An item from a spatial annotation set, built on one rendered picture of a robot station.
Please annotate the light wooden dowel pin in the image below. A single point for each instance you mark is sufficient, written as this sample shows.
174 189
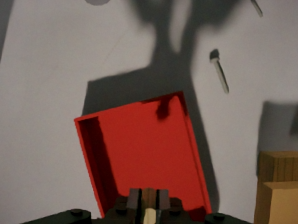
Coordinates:
148 206

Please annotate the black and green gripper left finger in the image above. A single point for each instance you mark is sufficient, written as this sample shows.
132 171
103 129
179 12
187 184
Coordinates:
130 214

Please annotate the grey flat washer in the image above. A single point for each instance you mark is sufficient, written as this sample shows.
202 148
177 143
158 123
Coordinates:
97 2

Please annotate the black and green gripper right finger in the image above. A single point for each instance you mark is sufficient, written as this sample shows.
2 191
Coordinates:
169 211

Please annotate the red open tray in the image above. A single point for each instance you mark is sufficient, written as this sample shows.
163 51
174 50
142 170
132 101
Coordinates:
149 143

